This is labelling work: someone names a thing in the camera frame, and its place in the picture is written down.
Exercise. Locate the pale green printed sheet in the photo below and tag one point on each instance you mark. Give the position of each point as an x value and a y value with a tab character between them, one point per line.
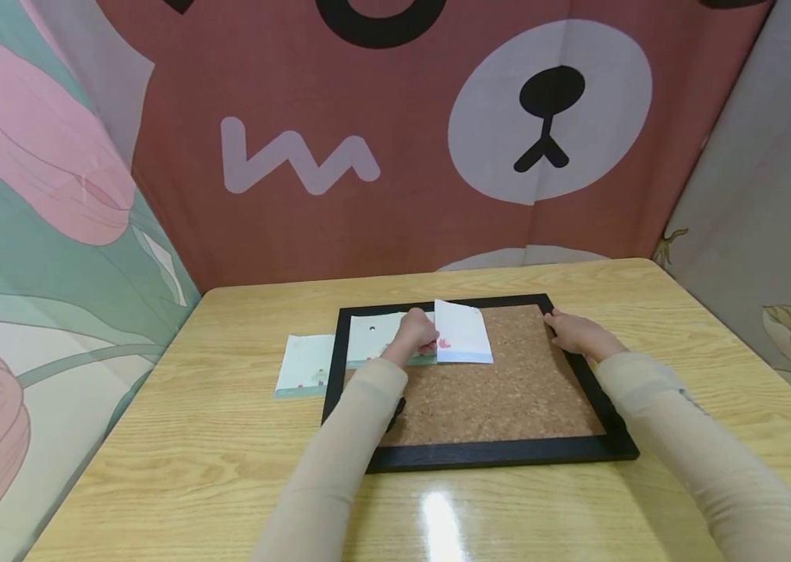
304	363
364	343

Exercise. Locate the person's right fingers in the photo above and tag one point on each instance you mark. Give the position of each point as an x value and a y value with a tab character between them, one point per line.
558	322

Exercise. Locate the person's left hand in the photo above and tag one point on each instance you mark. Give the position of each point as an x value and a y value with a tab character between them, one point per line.
409	336

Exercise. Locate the white sheet with pink print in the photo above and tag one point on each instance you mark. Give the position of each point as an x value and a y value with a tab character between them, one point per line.
462	332

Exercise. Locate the person's left fingers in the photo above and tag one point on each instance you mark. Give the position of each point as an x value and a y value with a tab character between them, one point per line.
429	341

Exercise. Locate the person's right forearm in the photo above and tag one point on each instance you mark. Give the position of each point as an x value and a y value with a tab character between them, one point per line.
711	460

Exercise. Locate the person's left forearm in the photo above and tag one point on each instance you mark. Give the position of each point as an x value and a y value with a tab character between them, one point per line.
339	460

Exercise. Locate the person's right hand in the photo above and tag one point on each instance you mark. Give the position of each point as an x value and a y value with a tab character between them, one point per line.
588	337

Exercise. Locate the cork board with black frame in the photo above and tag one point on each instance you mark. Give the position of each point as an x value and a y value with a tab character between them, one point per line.
501	398

